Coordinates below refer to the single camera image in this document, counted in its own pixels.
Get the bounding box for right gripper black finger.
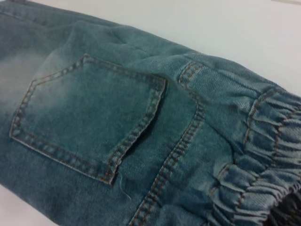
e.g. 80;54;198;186
268;192;301;226

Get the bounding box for blue washed denim shorts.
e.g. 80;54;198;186
0;0;301;226

